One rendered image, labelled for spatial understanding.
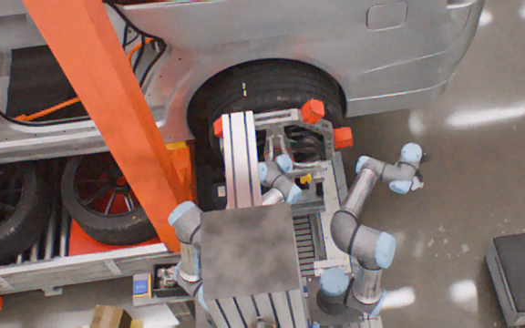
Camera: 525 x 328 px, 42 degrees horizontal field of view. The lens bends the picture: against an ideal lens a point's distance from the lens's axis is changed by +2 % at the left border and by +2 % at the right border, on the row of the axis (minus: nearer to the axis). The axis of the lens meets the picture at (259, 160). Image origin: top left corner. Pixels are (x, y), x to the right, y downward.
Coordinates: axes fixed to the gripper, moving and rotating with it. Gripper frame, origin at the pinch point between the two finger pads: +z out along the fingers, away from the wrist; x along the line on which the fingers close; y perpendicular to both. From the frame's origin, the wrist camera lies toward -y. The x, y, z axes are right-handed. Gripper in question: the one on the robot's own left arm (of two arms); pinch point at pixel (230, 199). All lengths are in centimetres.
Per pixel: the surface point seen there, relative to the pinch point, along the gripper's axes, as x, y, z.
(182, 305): 11, 31, 81
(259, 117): 30.5, -14.9, -22.0
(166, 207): -8.4, -17.2, 21.3
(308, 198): 81, 46, 23
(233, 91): 38, -31, -17
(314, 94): 47, -4, -42
